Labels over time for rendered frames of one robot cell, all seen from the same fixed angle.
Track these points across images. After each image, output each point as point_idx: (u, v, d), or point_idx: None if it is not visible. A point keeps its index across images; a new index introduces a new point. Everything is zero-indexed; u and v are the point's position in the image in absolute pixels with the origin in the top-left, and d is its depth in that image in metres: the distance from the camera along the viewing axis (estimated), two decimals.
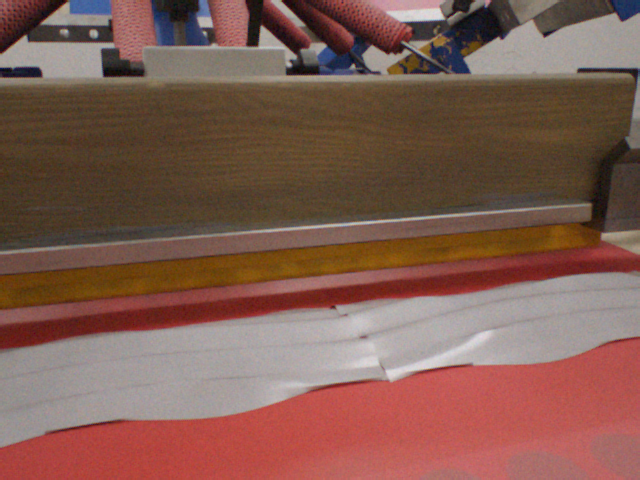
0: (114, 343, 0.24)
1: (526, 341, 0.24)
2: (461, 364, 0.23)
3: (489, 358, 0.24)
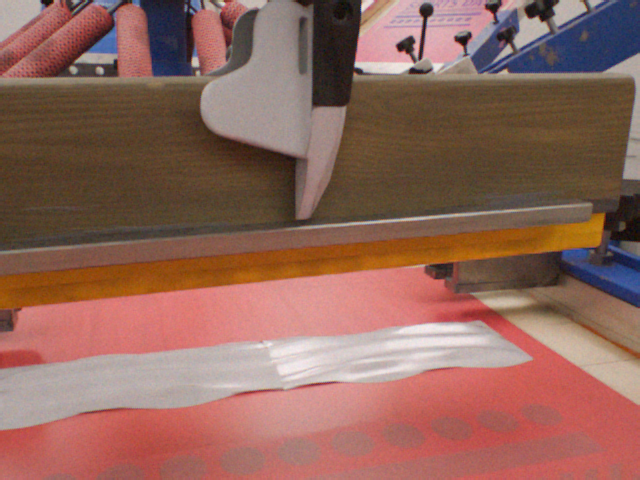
0: (118, 362, 0.38)
1: (375, 368, 0.39)
2: (331, 381, 0.38)
3: (349, 378, 0.38)
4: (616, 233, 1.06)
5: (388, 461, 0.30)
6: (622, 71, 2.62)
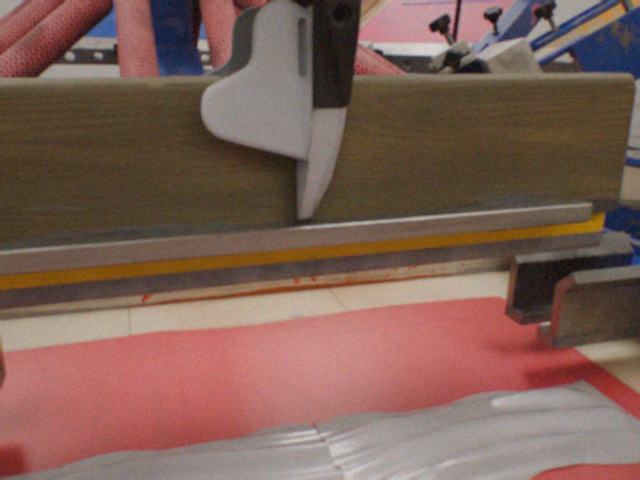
0: (129, 472, 0.28)
1: (474, 472, 0.29)
2: None
3: None
4: None
5: None
6: None
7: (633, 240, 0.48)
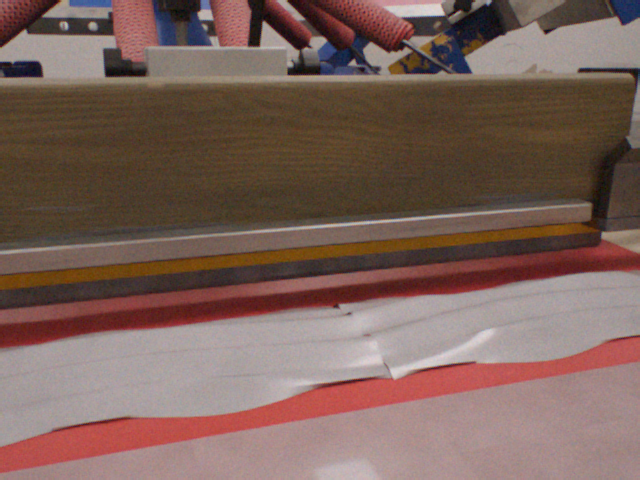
0: (119, 342, 0.24)
1: (528, 339, 0.25)
2: (464, 362, 0.23)
3: (492, 356, 0.24)
4: None
5: None
6: None
7: None
